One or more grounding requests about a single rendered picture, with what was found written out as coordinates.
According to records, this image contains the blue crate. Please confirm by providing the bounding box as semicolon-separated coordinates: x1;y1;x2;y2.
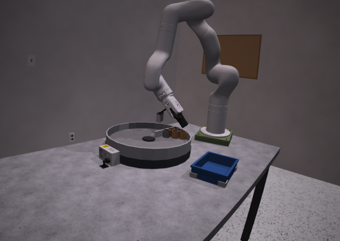
190;151;239;188

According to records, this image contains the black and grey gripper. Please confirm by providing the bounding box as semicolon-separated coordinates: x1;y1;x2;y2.
161;94;188;128

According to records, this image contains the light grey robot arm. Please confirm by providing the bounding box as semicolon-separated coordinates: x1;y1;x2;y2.
143;0;239;138

